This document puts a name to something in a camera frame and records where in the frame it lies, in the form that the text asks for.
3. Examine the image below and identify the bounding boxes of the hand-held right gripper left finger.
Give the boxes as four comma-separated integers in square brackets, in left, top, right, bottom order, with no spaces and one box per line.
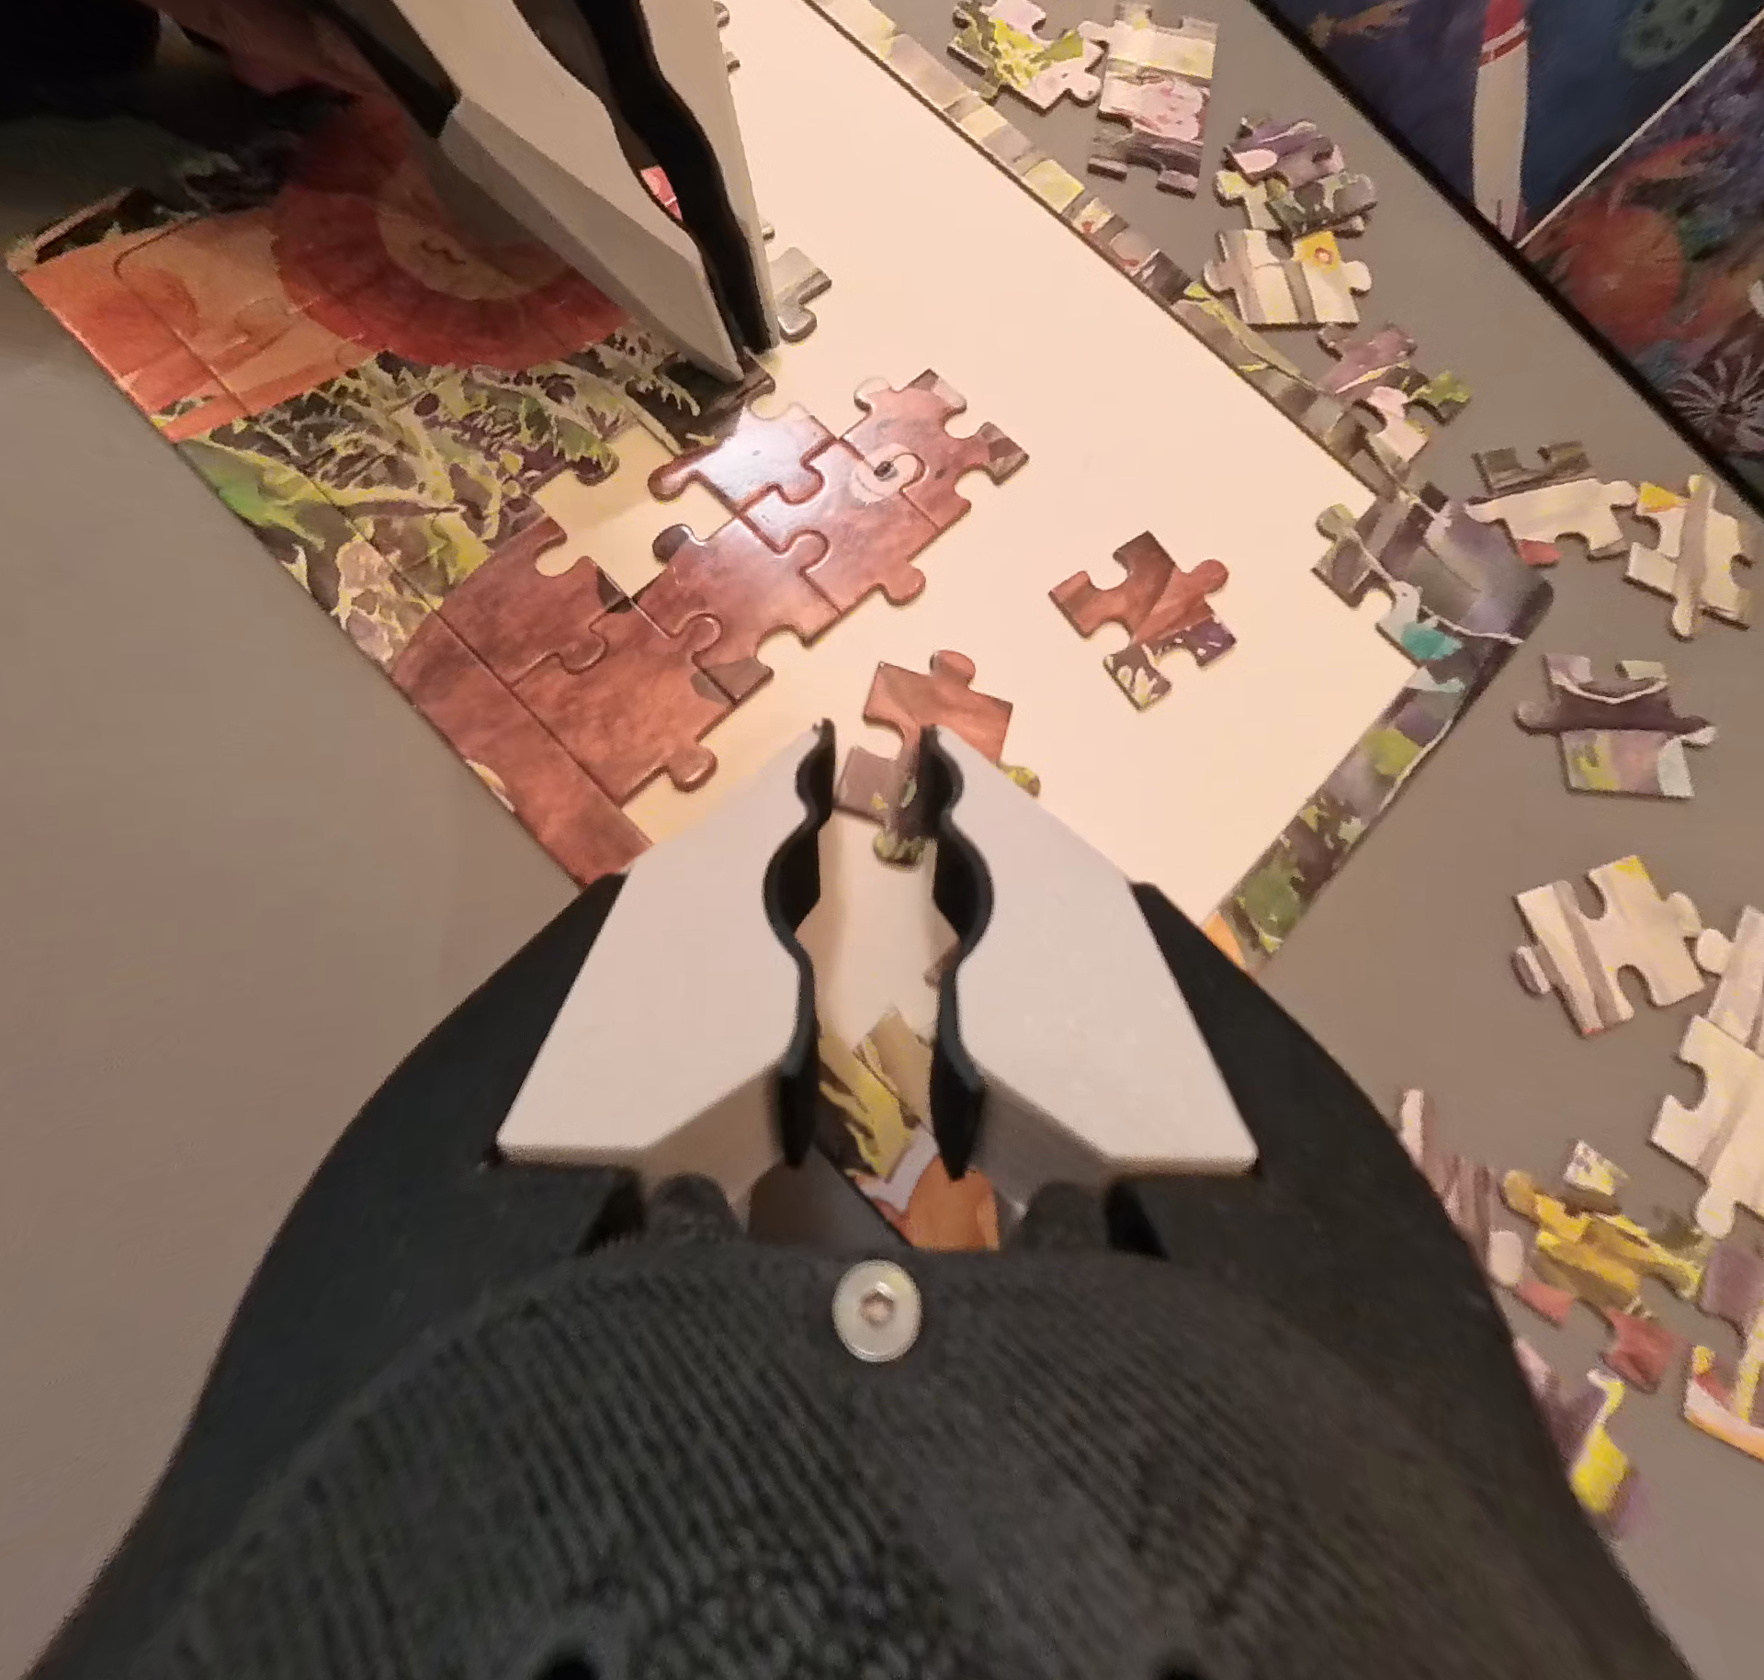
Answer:
[495,722,841,1213]

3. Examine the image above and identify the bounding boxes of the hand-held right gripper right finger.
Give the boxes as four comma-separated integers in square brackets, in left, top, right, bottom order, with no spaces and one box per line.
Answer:
[916,726,1263,1209]

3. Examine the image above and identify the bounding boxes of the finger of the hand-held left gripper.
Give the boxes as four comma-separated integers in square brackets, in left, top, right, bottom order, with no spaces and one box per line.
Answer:
[331,0,743,375]
[627,0,776,354]

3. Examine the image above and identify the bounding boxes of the brown green puzzle piece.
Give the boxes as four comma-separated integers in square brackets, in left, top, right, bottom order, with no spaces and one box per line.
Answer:
[833,651,1042,869]

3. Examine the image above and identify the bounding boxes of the jigsaw puzzle frame tray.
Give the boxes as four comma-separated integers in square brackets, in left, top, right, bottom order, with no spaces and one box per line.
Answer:
[6,0,1556,1255]

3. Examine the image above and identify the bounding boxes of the brown purple puzzle piece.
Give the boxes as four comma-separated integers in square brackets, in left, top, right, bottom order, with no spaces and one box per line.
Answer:
[1048,529,1239,712]

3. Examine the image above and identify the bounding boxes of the pink owl puzzle piece pair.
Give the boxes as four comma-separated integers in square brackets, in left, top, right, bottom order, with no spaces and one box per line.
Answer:
[1085,2,1221,196]

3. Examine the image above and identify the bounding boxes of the person's left hand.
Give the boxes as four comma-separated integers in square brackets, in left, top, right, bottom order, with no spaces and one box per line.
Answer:
[0,0,455,126]

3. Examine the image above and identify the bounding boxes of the grey teal puzzle piece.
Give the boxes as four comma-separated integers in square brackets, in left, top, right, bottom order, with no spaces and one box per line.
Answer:
[1314,487,1450,613]

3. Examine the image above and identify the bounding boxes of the scattered loose jigsaw pieces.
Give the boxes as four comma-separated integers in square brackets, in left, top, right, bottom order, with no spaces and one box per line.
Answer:
[786,0,1764,1550]

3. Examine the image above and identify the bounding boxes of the illustrated puzzle box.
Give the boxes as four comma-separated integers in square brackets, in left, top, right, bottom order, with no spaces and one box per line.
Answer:
[1188,0,1764,486]

